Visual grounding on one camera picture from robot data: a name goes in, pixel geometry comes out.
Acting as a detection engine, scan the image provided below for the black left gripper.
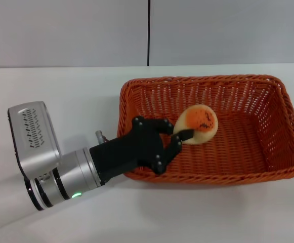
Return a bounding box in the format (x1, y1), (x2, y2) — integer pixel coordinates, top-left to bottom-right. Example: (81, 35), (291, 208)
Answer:
(89, 115), (195, 183)

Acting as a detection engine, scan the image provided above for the yellow orange mango fruit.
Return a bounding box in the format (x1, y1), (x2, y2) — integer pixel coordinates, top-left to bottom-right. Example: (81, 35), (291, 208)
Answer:
(173, 105), (218, 145)

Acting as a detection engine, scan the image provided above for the orange woven basket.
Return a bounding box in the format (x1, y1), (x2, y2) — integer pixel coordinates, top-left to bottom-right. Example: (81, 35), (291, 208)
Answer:
(116, 73), (294, 187)

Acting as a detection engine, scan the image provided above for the silver cable connector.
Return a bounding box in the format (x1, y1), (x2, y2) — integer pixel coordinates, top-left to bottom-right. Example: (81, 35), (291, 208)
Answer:
(95, 130), (110, 145)

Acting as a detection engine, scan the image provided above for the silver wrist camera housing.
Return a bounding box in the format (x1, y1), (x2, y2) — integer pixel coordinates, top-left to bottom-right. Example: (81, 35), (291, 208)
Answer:
(7, 101), (63, 181)

